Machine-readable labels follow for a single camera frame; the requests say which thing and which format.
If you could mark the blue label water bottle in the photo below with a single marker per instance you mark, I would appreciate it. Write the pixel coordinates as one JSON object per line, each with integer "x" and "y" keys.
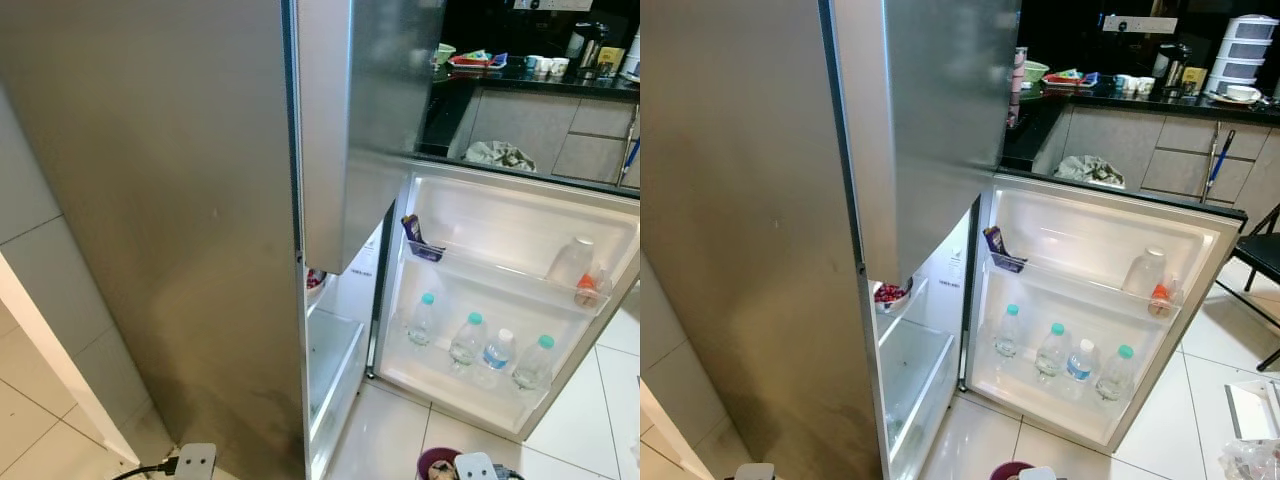
{"x": 1080, "y": 365}
{"x": 497, "y": 355}

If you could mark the yellow box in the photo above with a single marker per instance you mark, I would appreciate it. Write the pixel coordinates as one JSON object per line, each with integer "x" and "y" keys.
{"x": 1194, "y": 80}
{"x": 610, "y": 62}

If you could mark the white wall socket strip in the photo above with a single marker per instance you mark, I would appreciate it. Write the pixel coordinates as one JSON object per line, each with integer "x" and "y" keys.
{"x": 552, "y": 4}
{"x": 1140, "y": 24}

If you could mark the steel bowl of red fruit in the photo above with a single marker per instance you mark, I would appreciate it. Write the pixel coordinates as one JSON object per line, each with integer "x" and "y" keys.
{"x": 315, "y": 282}
{"x": 890, "y": 297}

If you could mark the green bowl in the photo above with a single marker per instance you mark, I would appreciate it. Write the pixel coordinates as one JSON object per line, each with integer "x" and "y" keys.
{"x": 1037, "y": 72}
{"x": 445, "y": 53}

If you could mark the stainless steel fridge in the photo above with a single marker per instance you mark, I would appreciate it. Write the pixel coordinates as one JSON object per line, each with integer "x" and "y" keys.
{"x": 150, "y": 200}
{"x": 740, "y": 200}

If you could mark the white bowl on plate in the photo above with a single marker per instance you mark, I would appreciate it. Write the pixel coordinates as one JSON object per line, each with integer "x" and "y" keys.
{"x": 1240, "y": 92}

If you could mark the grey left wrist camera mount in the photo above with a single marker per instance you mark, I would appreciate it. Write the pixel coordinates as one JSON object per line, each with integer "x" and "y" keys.
{"x": 755, "y": 473}
{"x": 195, "y": 462}

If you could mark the purple chocolate packet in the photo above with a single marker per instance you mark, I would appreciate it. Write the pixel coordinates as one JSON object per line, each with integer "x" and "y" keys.
{"x": 1000, "y": 247}
{"x": 418, "y": 235}

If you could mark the white cup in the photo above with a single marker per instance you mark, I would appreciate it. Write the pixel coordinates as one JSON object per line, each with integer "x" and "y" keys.
{"x": 558, "y": 67}
{"x": 1123, "y": 83}
{"x": 533, "y": 65}
{"x": 1145, "y": 84}

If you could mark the teal capped water bottle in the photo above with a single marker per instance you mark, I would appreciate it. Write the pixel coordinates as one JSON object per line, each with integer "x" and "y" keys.
{"x": 1007, "y": 335}
{"x": 533, "y": 365}
{"x": 1050, "y": 352}
{"x": 1115, "y": 375}
{"x": 423, "y": 322}
{"x": 467, "y": 342}

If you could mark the white flat tray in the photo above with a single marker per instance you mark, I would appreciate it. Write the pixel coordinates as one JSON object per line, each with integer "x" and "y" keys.
{"x": 1258, "y": 408}

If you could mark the clear plastic jar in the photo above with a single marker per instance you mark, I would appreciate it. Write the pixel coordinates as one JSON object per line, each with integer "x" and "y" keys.
{"x": 570, "y": 262}
{"x": 1145, "y": 275}

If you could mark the clear crisper drawer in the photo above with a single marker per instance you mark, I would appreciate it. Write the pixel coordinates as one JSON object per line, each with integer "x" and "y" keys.
{"x": 335, "y": 365}
{"x": 915, "y": 385}

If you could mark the black folding chair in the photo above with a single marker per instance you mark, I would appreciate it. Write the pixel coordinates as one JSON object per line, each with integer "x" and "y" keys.
{"x": 1258, "y": 255}

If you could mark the fridge door with shelves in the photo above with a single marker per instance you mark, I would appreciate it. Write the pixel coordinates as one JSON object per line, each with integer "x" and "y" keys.
{"x": 510, "y": 225}
{"x": 1090, "y": 240}

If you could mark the red tray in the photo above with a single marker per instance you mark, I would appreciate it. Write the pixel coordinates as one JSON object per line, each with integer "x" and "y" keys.
{"x": 478, "y": 62}
{"x": 1070, "y": 78}

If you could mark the grey cabinet black countertop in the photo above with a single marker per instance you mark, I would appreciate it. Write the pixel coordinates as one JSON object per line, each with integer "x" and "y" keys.
{"x": 550, "y": 125}
{"x": 1130, "y": 150}

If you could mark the white stacked drawer unit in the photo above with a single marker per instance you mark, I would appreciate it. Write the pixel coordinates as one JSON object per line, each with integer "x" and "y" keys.
{"x": 1242, "y": 50}
{"x": 634, "y": 55}

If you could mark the grey crumpled cloth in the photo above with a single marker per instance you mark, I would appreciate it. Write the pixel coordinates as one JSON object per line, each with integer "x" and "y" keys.
{"x": 1088, "y": 172}
{"x": 500, "y": 157}

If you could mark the small orange capped bottle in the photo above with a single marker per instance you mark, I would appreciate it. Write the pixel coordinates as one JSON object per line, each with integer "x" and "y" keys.
{"x": 586, "y": 288}
{"x": 1160, "y": 298}

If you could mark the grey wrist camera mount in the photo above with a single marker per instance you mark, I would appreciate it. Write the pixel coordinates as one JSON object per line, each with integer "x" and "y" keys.
{"x": 195, "y": 462}
{"x": 1038, "y": 474}
{"x": 476, "y": 467}
{"x": 755, "y": 473}

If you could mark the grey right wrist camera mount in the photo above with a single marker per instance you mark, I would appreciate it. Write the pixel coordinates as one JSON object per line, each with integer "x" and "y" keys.
{"x": 1038, "y": 474}
{"x": 476, "y": 467}

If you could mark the clear plastic bag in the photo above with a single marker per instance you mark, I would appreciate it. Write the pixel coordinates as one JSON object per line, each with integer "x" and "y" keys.
{"x": 1255, "y": 460}

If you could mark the black steel kettle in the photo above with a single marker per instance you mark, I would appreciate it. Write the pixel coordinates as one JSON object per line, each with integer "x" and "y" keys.
{"x": 587, "y": 50}
{"x": 1172, "y": 70}

